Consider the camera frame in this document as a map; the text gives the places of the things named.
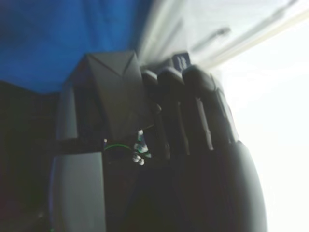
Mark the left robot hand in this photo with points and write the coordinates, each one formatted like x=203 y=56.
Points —
x=205 y=181

